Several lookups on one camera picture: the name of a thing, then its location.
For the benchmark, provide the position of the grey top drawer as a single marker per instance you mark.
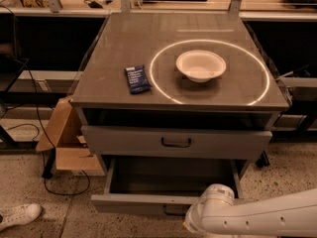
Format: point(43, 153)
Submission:
point(206, 144)

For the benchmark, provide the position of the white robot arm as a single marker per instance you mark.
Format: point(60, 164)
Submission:
point(293, 215)

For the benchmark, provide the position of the dark blue snack bar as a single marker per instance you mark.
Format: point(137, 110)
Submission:
point(137, 79)

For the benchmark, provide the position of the white sneaker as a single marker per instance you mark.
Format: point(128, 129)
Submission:
point(19, 215)

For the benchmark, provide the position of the grey drawer cabinet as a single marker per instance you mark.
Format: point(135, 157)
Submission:
point(245, 97)

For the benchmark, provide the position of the black top drawer handle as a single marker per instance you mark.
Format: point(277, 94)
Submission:
point(184, 144)

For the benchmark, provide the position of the white paper bowl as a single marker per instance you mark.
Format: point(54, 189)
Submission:
point(200, 66)

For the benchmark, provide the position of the black middle drawer handle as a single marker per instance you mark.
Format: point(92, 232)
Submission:
point(174, 210)

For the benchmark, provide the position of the black drawer handle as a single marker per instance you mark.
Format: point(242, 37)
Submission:
point(174, 210)
point(184, 144)

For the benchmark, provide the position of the brown cardboard box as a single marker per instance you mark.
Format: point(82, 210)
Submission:
point(66, 145)

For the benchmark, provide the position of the grey drawer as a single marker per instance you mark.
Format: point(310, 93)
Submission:
point(143, 185)
point(206, 144)

